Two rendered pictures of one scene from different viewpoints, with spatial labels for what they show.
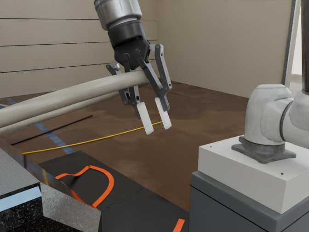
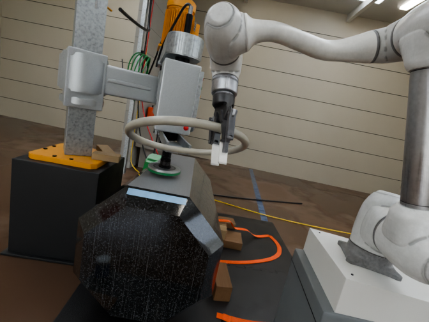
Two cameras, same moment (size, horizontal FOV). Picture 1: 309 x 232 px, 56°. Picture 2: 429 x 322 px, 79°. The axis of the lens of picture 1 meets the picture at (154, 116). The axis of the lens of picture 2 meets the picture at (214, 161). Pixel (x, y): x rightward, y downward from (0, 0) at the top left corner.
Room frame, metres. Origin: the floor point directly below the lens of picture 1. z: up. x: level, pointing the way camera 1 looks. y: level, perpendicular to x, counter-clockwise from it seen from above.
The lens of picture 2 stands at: (-0.03, -0.51, 1.35)
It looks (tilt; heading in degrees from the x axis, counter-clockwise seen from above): 12 degrees down; 39
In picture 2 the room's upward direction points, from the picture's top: 12 degrees clockwise
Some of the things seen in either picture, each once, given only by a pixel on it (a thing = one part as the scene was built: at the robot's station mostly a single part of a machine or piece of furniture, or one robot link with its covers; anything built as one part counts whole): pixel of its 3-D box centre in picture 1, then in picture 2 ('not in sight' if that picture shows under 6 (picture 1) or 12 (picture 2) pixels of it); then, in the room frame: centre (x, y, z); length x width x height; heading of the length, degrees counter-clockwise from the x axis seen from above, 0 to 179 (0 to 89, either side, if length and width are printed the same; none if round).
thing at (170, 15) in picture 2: not in sight; (180, 27); (1.42, 1.33, 1.93); 0.31 x 0.28 x 0.40; 147
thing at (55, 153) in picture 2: not in sight; (76, 154); (0.82, 1.61, 0.76); 0.49 x 0.49 x 0.05; 44
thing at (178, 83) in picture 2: not in sight; (174, 99); (1.09, 0.85, 1.35); 0.36 x 0.22 x 0.45; 57
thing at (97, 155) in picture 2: not in sight; (106, 156); (0.96, 1.40, 0.81); 0.20 x 0.10 x 0.05; 142
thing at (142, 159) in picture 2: not in sight; (161, 144); (3.24, 3.61, 0.43); 1.30 x 0.62 x 0.86; 37
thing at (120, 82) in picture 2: not in sight; (112, 81); (1.00, 1.53, 1.39); 0.74 x 0.34 x 0.25; 155
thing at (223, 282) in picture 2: not in sight; (219, 280); (1.49, 0.44, 0.07); 0.30 x 0.12 x 0.12; 49
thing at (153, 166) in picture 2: not in sight; (164, 167); (1.05, 0.78, 0.90); 0.21 x 0.21 x 0.01
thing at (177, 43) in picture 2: not in sight; (177, 58); (1.24, 1.08, 1.64); 0.96 x 0.25 x 0.17; 57
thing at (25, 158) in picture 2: not in sight; (73, 199); (0.82, 1.61, 0.37); 0.66 x 0.66 x 0.74; 44
